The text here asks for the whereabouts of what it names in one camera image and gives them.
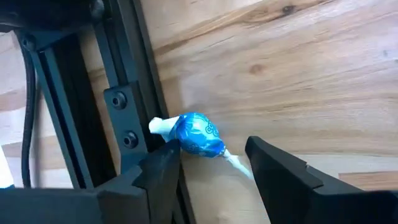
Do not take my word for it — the black cable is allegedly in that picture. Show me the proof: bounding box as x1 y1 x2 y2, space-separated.
18 37 40 189

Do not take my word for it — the black aluminium table frame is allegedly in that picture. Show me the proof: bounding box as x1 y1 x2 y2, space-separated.
0 0 197 224

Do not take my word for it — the blue lollipop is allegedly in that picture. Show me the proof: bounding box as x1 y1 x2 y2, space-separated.
148 111 254 180

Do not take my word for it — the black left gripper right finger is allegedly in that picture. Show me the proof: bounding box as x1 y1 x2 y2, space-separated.
244 135 398 224

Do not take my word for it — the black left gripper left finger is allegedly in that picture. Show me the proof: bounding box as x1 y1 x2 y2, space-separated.
0 139 182 224

